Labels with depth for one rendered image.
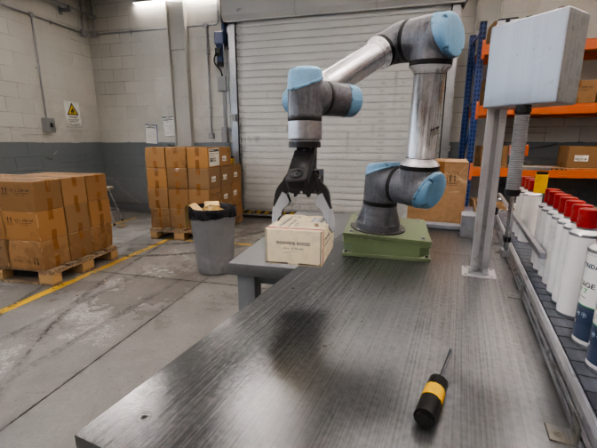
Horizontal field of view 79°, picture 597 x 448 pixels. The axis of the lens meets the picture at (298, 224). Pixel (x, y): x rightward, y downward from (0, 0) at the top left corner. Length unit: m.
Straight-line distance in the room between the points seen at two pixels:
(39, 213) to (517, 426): 3.49
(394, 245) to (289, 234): 0.54
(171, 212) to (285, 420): 4.34
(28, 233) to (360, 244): 3.03
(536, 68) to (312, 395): 0.83
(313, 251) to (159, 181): 4.15
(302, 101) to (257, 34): 5.22
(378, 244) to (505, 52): 0.62
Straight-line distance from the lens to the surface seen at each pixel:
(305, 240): 0.74
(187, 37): 6.58
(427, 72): 1.13
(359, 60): 1.10
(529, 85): 1.02
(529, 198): 1.36
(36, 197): 3.63
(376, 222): 1.23
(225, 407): 0.59
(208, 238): 3.34
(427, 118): 1.13
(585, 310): 0.74
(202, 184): 4.52
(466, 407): 0.63
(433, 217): 1.74
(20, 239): 3.83
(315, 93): 0.80
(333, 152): 5.51
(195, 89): 6.43
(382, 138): 5.45
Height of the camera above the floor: 1.20
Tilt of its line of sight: 13 degrees down
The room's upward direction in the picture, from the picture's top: straight up
